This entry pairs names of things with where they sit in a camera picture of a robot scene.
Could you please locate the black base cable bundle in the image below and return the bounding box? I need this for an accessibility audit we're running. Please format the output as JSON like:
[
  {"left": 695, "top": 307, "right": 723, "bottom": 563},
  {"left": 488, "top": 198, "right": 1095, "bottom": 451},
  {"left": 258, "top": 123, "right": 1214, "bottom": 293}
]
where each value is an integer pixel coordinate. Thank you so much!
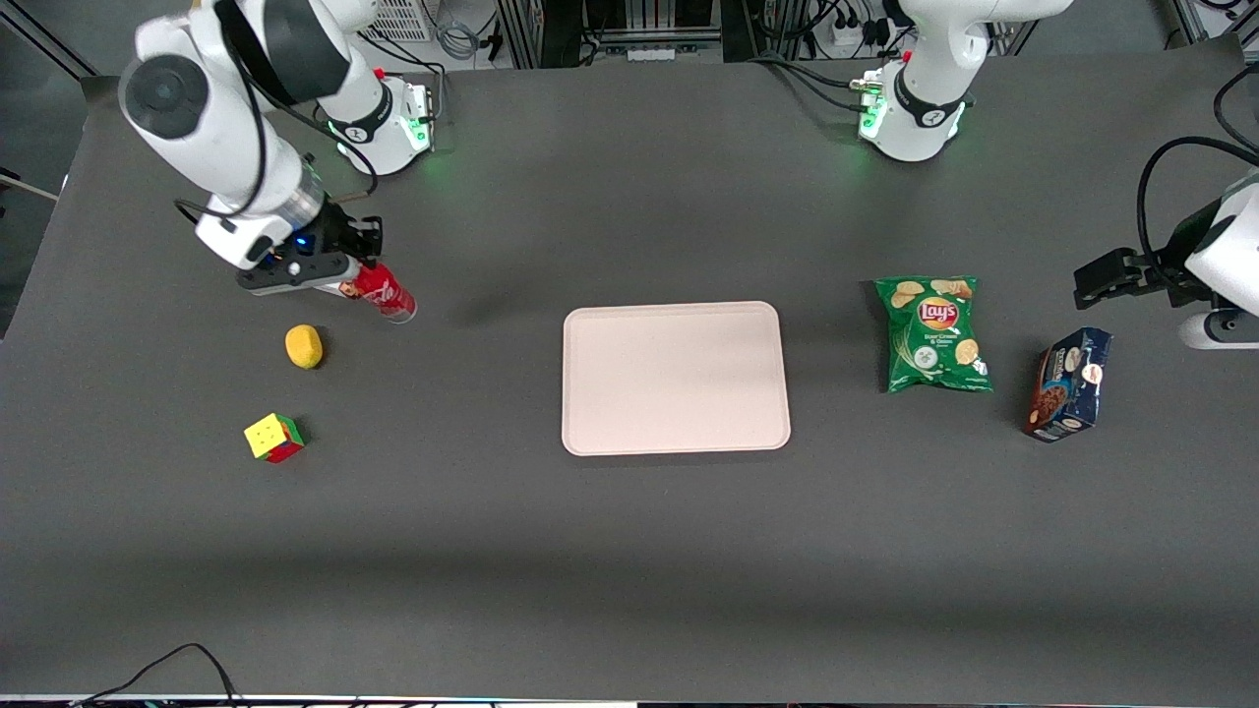
[{"left": 749, "top": 53, "right": 886, "bottom": 111}]

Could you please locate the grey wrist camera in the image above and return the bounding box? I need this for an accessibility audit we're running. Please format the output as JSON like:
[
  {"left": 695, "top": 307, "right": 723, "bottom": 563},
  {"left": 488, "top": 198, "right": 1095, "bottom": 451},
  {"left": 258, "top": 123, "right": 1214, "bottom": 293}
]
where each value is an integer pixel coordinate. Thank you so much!
[
  {"left": 1178, "top": 307, "right": 1259, "bottom": 351},
  {"left": 235, "top": 252, "right": 363, "bottom": 297}
]

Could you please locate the dark blue cookie box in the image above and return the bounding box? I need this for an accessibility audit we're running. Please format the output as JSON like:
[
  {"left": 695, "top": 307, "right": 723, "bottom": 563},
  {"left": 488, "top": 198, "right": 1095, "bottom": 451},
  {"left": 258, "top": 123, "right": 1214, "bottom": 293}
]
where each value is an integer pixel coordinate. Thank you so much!
[{"left": 1021, "top": 326, "right": 1114, "bottom": 443}]

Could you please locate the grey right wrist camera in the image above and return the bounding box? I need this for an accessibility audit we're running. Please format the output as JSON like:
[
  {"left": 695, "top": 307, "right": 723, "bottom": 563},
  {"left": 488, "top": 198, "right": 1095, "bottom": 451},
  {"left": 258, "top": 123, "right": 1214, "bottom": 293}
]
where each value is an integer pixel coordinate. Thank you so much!
[{"left": 235, "top": 252, "right": 363, "bottom": 297}]

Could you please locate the grey coiled cable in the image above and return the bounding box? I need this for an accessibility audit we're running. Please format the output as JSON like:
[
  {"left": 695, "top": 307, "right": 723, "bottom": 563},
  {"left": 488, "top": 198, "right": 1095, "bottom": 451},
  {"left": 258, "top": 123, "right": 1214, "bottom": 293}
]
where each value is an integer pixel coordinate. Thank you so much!
[{"left": 436, "top": 15, "right": 485, "bottom": 62}]

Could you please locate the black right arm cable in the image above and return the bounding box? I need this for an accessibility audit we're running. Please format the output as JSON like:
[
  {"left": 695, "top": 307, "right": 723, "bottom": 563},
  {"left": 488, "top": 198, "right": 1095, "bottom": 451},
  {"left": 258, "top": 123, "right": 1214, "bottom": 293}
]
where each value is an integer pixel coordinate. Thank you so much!
[{"left": 175, "top": 0, "right": 381, "bottom": 222}]

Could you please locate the yellow lemon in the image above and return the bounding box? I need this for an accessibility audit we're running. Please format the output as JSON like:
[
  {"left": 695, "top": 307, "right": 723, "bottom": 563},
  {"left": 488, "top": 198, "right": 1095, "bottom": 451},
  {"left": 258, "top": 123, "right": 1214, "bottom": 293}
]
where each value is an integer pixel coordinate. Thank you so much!
[{"left": 284, "top": 324, "right": 325, "bottom": 371}]

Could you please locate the black cable at table edge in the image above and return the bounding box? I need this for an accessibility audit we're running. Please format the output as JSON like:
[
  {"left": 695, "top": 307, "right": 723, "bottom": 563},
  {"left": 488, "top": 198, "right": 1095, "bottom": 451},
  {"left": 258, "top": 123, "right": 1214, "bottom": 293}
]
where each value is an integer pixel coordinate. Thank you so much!
[{"left": 71, "top": 643, "right": 243, "bottom": 708}]

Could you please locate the beige plastic tray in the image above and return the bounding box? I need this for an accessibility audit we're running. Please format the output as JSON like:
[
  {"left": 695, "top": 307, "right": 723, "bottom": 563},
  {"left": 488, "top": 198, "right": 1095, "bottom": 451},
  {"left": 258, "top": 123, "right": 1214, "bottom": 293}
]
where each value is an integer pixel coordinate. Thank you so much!
[{"left": 561, "top": 301, "right": 792, "bottom": 457}]

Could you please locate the white perforated box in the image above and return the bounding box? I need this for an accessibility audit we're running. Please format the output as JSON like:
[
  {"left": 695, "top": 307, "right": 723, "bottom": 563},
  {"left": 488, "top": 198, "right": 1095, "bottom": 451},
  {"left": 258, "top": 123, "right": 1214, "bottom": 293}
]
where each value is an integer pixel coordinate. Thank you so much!
[{"left": 359, "top": 0, "right": 435, "bottom": 43}]

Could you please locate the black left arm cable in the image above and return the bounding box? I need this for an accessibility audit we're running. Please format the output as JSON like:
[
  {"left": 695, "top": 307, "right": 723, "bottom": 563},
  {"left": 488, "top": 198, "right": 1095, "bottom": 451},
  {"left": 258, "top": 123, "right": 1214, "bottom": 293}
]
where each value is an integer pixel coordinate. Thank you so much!
[{"left": 1137, "top": 136, "right": 1259, "bottom": 268}]

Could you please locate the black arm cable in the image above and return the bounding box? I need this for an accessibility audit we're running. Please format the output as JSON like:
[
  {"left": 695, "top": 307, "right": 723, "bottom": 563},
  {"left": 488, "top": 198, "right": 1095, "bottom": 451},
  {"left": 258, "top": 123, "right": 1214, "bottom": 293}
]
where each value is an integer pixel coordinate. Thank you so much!
[
  {"left": 175, "top": 0, "right": 381, "bottom": 222},
  {"left": 1137, "top": 136, "right": 1259, "bottom": 268}
]

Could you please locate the black looped cable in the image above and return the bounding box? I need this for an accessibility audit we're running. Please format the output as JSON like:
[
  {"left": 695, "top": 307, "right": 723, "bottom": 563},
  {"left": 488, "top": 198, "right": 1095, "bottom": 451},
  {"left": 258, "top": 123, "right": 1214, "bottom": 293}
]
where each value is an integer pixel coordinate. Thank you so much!
[{"left": 1213, "top": 63, "right": 1259, "bottom": 153}]

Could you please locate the colourful Rubik's cube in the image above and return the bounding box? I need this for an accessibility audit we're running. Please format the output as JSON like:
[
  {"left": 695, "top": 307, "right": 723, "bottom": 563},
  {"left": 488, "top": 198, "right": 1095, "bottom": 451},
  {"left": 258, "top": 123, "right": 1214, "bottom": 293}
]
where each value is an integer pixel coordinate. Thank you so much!
[{"left": 243, "top": 412, "right": 307, "bottom": 465}]

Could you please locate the red coke bottle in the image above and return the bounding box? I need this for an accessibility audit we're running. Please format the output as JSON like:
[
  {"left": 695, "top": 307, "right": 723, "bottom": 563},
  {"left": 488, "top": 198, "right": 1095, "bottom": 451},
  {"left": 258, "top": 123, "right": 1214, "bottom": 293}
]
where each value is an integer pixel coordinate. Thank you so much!
[{"left": 352, "top": 261, "right": 419, "bottom": 325}]

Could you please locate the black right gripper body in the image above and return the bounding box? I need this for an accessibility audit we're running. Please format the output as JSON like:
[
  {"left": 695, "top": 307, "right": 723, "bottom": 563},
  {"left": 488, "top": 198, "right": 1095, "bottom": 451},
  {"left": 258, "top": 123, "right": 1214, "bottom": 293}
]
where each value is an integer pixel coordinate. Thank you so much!
[{"left": 291, "top": 202, "right": 367, "bottom": 262}]

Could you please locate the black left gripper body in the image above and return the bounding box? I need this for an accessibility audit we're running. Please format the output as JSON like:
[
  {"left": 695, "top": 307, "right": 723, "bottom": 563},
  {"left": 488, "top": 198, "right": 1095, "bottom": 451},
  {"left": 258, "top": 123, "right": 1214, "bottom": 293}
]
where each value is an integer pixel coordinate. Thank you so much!
[{"left": 1141, "top": 202, "right": 1230, "bottom": 296}]

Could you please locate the green Lay's chips bag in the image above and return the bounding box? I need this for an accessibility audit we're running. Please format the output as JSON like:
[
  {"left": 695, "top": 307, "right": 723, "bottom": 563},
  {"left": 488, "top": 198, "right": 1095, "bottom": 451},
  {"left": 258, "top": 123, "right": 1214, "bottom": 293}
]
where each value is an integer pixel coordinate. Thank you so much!
[{"left": 873, "top": 275, "right": 994, "bottom": 395}]

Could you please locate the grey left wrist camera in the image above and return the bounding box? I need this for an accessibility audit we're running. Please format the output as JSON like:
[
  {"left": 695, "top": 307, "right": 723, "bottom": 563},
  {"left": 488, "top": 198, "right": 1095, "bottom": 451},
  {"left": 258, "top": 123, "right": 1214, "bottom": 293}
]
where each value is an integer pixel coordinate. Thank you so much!
[{"left": 1178, "top": 307, "right": 1259, "bottom": 351}]

